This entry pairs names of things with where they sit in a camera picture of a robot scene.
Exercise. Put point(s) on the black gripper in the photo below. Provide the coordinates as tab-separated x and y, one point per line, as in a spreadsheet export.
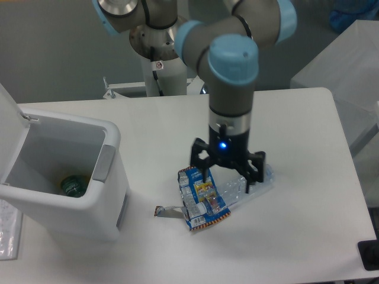
228	148

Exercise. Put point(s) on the white push-lid trash can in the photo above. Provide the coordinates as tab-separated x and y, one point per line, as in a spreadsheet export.
63	171

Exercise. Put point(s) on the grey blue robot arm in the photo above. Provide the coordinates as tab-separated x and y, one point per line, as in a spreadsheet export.
224	55

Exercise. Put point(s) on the crushed clear plastic bottle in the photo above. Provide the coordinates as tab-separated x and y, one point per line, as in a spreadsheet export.
234	192

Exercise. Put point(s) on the blue snack wrapper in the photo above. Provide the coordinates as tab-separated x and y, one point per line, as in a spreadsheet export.
202	205

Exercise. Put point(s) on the white covered side table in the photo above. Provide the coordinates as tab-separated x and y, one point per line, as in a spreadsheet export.
348	67

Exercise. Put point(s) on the green bottle inside bin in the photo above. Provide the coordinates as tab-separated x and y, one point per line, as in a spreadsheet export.
74	186

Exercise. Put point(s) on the black device at table edge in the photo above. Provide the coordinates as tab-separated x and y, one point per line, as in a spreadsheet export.
369	254

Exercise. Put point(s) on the blue plastic bag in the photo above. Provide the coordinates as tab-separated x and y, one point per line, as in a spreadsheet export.
345	13

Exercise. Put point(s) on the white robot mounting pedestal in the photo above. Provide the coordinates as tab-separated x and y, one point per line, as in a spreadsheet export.
160	78

